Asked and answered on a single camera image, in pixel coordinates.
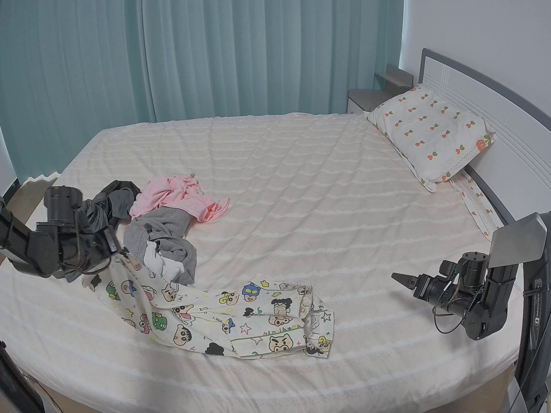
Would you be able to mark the blue-green curtain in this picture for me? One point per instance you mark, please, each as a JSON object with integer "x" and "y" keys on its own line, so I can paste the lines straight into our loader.
{"x": 69, "y": 71}
{"x": 267, "y": 41}

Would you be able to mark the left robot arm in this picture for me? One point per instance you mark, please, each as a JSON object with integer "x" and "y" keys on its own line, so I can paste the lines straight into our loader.
{"x": 43, "y": 248}

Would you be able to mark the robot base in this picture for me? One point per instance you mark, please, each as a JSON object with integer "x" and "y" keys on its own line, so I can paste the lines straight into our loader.
{"x": 518, "y": 392}

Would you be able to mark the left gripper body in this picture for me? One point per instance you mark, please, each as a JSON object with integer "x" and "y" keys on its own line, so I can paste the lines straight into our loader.
{"x": 108, "y": 241}

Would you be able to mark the white printed pillow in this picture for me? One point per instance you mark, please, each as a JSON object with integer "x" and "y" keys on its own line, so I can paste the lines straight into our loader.
{"x": 432, "y": 134}

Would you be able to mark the dark grey garment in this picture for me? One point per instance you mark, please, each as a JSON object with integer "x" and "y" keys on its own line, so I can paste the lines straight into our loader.
{"x": 120, "y": 200}

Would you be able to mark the pink garment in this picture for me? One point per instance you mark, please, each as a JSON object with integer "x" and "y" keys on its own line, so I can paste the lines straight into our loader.
{"x": 180, "y": 196}

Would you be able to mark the white printed pyjama top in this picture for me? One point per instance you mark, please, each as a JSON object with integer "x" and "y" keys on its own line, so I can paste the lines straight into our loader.
{"x": 258, "y": 321}

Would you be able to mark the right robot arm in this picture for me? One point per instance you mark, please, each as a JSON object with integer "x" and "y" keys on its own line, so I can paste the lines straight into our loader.
{"x": 499, "y": 282}

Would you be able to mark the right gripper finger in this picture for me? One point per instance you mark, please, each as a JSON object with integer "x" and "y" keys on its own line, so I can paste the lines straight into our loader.
{"x": 409, "y": 286}
{"x": 407, "y": 278}

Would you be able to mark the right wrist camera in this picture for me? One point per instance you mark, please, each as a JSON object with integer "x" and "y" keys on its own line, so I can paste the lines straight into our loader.
{"x": 447, "y": 269}

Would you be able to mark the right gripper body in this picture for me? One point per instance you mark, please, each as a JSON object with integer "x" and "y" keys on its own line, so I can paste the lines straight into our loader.
{"x": 428, "y": 288}

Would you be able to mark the grey white bedside table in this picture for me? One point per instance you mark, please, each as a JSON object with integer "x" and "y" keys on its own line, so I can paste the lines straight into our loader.
{"x": 363, "y": 99}

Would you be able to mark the bed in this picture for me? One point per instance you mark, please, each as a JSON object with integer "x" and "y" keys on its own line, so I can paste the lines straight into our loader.
{"x": 301, "y": 179}

